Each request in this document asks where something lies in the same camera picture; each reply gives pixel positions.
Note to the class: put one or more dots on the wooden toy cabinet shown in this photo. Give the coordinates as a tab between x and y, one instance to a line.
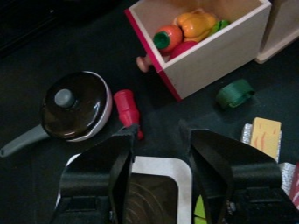
278	32

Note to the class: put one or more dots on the black pan with lid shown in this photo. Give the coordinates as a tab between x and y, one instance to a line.
47	131

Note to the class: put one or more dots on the white toy sink tray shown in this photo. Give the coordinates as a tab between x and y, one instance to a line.
167	178

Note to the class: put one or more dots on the black pan lid grey knob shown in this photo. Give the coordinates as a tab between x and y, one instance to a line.
74	105

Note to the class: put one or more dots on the green toy vegetable piece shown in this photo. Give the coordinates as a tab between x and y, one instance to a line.
220	26

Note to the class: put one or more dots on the red toy detergent bottle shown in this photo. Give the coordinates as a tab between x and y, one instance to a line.
127	110

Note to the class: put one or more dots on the wooden toy box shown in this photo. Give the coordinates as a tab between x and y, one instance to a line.
213	46

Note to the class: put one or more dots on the yellow wooden toy block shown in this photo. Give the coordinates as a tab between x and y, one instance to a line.
266	136

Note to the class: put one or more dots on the pink drawer knob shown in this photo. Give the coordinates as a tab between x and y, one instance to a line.
143	62

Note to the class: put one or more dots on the red toy piece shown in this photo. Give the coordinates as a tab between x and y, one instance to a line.
296	189

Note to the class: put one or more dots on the yellow toy bell pepper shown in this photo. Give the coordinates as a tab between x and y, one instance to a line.
197	24

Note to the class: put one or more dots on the orange toy carrot piece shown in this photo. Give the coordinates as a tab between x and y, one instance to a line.
169	38

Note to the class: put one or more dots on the silver glitter toy piece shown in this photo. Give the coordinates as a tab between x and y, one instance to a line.
246	133
288	176

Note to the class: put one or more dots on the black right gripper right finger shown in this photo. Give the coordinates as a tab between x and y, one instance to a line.
230	169

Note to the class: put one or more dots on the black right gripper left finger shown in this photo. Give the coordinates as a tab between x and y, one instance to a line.
98	172

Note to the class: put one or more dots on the pink toy food piece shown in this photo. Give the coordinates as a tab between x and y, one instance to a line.
182	49

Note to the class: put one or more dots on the lime green toy piece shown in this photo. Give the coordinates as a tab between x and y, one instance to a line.
201	211

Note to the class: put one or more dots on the green toy vegetable slice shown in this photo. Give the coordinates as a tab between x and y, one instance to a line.
236	94

